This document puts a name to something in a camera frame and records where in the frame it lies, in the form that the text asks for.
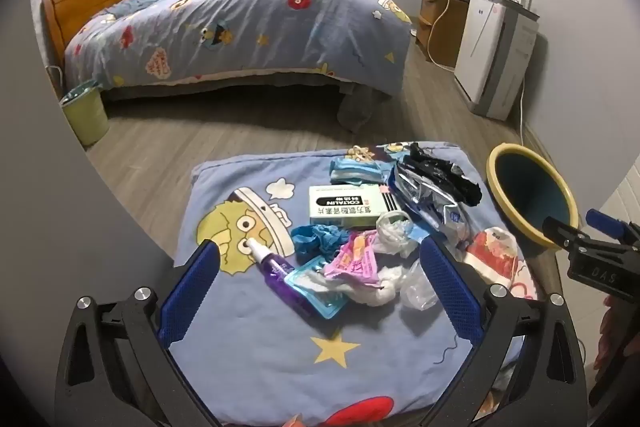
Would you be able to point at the blue pouch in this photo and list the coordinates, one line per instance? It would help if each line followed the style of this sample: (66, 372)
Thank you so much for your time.
(320, 294)

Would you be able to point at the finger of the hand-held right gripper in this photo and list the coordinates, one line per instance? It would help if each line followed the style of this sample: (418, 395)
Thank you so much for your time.
(607, 223)
(562, 232)

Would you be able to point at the wooden cabinet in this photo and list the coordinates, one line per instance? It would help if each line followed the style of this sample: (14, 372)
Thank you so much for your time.
(445, 32)

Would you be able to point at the white medicine box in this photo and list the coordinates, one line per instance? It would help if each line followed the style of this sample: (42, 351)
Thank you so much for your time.
(345, 207)

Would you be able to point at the silver medicine sachet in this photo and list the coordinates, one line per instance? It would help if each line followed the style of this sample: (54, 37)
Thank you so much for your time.
(455, 219)

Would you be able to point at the person's right forearm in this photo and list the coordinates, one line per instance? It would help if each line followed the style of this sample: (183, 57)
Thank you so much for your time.
(614, 337)

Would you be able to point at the bed with cartoon duvet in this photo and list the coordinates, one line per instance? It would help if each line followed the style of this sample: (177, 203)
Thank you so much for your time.
(250, 22)

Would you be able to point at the green trash bin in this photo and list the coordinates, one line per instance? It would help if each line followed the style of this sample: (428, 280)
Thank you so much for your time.
(87, 117)

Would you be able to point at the white air purifier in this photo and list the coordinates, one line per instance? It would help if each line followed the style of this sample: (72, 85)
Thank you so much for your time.
(480, 52)

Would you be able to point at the red and white packet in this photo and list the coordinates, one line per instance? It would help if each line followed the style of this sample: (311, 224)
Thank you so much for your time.
(492, 254)

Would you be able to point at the clear plastic wrapper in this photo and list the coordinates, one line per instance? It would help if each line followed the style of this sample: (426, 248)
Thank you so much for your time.
(420, 289)

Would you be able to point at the pink wrapper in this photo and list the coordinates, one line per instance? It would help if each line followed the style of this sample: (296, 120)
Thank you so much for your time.
(355, 262)

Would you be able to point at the crumpled blue cloth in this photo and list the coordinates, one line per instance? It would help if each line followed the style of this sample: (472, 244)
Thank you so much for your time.
(312, 239)

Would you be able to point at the cartoon blue table cloth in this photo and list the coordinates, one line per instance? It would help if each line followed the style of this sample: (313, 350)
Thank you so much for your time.
(240, 337)

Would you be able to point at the white cabinet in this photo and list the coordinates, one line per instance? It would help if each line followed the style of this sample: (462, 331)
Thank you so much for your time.
(625, 202)

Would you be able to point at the purple spray bottle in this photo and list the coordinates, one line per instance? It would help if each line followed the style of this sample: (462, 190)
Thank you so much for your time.
(280, 274)

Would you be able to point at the black plastic bag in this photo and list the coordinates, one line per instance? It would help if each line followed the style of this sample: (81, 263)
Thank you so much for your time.
(445, 177)

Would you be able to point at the yellow rimmed blue bin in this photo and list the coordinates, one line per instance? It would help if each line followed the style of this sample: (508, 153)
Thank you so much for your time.
(530, 192)

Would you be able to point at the blue face mask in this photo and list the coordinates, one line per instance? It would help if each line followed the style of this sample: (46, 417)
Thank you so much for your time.
(355, 172)

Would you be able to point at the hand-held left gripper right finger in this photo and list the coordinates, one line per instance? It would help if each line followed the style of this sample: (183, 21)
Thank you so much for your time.
(450, 292)

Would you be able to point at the silver foil bag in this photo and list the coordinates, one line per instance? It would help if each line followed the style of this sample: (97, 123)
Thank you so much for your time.
(417, 197)

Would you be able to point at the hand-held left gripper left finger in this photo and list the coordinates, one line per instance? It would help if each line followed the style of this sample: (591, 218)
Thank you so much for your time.
(190, 292)

